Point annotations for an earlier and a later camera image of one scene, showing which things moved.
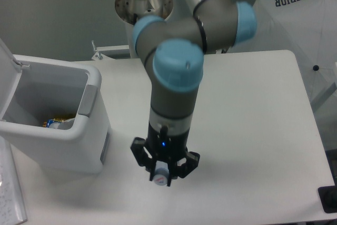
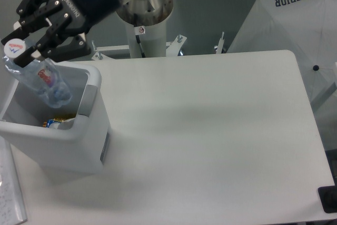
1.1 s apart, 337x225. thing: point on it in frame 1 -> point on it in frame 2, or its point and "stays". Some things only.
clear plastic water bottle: [161, 173] -> [41, 74]
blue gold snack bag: [46, 123] stays
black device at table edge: [328, 196] stays
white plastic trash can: [53, 113] stays
